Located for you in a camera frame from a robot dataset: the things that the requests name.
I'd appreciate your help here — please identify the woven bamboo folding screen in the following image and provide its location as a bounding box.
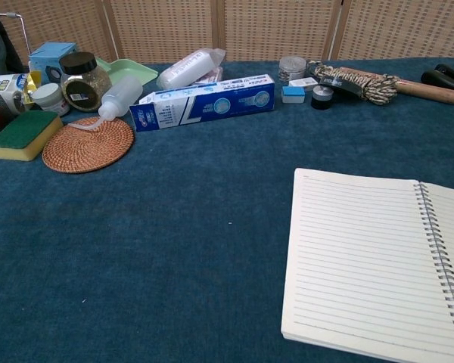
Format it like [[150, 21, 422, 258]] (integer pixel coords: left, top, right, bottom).
[[0, 0, 454, 67]]

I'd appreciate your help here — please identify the blue table cloth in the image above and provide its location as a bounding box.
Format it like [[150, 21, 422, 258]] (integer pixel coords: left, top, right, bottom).
[[0, 56, 454, 363]]

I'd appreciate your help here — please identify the clear bag of white pads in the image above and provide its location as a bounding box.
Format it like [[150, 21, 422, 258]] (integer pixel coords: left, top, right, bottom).
[[157, 48, 227, 91]]

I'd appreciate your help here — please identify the small black jar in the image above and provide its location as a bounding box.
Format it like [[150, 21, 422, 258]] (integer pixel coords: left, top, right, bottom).
[[311, 85, 334, 111]]

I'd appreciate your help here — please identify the small white pink packet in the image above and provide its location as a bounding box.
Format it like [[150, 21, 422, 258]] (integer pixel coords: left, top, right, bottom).
[[196, 66, 225, 85]]

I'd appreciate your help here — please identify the blue white block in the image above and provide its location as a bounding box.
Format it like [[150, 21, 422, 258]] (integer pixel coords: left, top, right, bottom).
[[281, 85, 306, 104]]

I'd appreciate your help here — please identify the light blue cardboard box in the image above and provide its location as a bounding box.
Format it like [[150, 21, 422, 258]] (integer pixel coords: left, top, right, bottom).
[[29, 42, 78, 85]]

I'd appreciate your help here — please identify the glass jar black lid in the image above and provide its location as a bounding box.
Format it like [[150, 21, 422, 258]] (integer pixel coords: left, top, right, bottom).
[[59, 51, 112, 113]]

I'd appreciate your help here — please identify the white yellow bag roll pack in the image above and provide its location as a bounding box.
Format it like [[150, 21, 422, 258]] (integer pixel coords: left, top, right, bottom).
[[0, 71, 42, 116]]

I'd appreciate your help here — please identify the brown wooden rolling pin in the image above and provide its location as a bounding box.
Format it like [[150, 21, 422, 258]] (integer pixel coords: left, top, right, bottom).
[[338, 66, 454, 105]]

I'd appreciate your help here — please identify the green yellow sponge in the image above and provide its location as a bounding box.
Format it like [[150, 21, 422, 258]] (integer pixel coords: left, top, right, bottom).
[[0, 110, 64, 162]]

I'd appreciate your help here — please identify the clear jar of pins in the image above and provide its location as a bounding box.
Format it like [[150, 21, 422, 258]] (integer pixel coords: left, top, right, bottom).
[[278, 56, 307, 85]]

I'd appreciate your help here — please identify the camouflage rope bundle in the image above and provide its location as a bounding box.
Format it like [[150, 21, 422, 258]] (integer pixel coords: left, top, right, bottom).
[[310, 62, 402, 106]]

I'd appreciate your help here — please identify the green plastic dustpan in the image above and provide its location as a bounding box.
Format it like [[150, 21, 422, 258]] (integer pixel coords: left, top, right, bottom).
[[98, 58, 159, 90]]

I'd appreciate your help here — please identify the blue white toothpaste box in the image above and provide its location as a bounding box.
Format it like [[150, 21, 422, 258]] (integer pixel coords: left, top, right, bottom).
[[129, 73, 276, 133]]

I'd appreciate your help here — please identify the round woven rattan coaster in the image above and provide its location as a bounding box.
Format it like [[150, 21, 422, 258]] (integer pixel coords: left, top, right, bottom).
[[42, 116, 135, 174]]

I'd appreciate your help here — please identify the spiral lined notebook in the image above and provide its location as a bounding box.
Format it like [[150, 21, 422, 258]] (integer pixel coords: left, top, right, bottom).
[[281, 168, 454, 363]]

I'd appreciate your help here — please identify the metal towel rack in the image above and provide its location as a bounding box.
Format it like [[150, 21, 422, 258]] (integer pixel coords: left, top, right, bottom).
[[0, 11, 33, 56]]

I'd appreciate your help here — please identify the small white jar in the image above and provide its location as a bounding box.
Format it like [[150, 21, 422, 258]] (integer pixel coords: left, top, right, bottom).
[[30, 82, 71, 117]]

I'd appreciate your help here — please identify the translucent squeeze bottle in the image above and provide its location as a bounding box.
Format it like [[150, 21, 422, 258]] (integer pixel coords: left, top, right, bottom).
[[66, 74, 144, 133]]

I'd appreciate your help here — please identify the black stapler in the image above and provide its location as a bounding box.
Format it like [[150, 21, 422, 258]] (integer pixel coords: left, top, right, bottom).
[[420, 63, 454, 104]]

